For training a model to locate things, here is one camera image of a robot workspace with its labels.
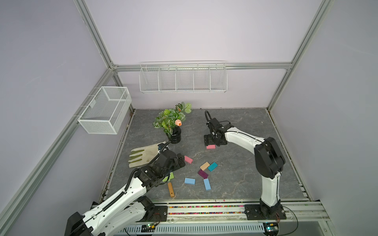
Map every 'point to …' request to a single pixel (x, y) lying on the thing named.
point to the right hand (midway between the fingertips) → (211, 140)
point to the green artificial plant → (168, 119)
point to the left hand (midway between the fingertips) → (178, 161)
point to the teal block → (212, 167)
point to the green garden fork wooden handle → (172, 194)
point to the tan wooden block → (204, 165)
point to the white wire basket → (106, 112)
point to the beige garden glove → (143, 155)
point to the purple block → (202, 173)
